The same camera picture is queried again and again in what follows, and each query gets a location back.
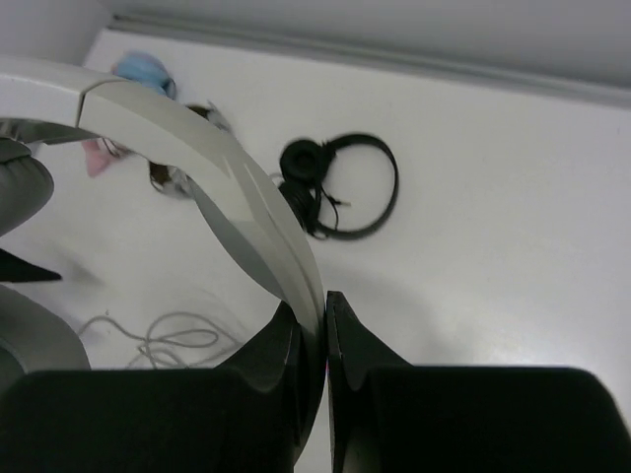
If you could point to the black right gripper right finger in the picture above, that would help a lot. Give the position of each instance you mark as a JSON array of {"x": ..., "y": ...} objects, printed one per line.
[{"x": 387, "y": 415}]

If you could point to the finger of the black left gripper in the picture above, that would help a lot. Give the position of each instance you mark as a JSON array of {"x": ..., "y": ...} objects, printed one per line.
[{"x": 16, "y": 270}]

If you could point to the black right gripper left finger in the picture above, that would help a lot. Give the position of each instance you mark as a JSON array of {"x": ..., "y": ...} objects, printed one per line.
[{"x": 253, "y": 413}]

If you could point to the white grey over-ear headphones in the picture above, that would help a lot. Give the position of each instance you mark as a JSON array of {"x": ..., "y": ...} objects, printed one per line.
[{"x": 52, "y": 103}]

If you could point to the pink blue cat-ear headphones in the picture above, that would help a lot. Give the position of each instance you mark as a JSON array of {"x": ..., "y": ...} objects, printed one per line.
[{"x": 141, "y": 68}]

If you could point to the black on-ear headphones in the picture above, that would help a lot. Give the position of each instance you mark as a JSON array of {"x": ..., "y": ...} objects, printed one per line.
[{"x": 344, "y": 188}]

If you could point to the aluminium table edge rail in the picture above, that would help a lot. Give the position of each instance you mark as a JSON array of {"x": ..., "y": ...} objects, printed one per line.
[{"x": 374, "y": 58}]

